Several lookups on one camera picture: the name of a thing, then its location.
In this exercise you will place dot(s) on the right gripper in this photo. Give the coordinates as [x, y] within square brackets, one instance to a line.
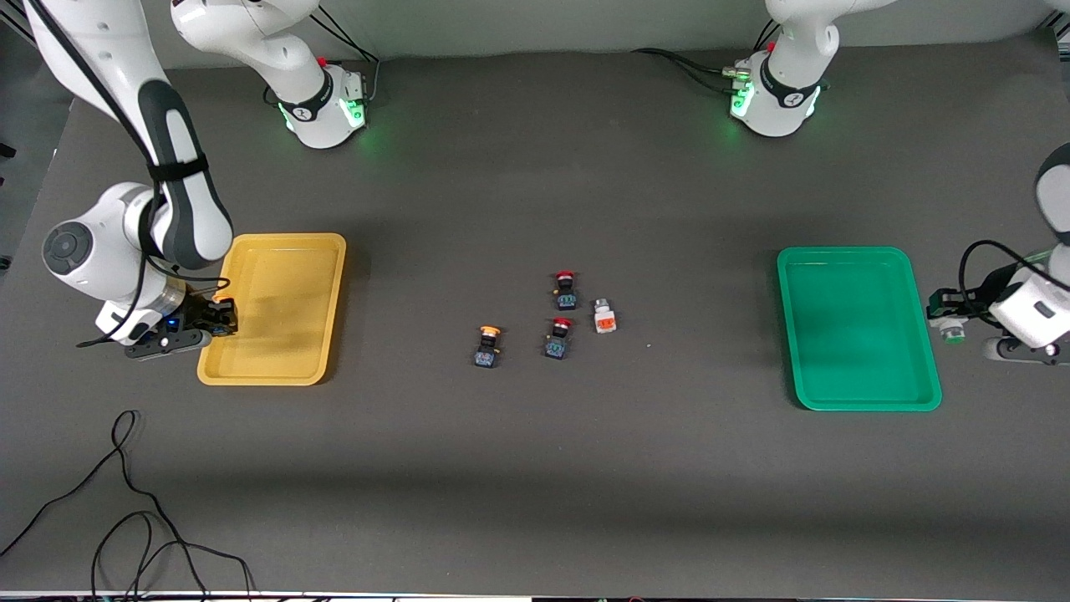
[199, 313]

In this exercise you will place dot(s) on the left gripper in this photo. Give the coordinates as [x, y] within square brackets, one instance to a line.
[975, 303]

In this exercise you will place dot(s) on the yellow cap push button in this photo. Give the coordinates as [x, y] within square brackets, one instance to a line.
[219, 298]
[487, 345]

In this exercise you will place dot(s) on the white button with green block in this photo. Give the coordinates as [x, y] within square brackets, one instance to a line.
[951, 333]

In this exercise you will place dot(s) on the white button with orange block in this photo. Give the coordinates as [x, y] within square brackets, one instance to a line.
[603, 316]

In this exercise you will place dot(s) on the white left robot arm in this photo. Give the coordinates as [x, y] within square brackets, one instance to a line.
[790, 92]

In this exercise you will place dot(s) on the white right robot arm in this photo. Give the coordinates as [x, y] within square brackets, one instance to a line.
[180, 201]

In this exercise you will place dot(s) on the yellow plastic tray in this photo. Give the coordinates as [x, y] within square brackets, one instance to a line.
[284, 309]

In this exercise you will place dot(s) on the green plastic tray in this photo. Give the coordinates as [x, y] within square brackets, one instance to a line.
[857, 330]

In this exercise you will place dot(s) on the red cap push button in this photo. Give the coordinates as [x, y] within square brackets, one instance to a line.
[558, 338]
[566, 289]

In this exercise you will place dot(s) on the dark grey table mat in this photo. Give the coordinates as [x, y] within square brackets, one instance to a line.
[535, 167]

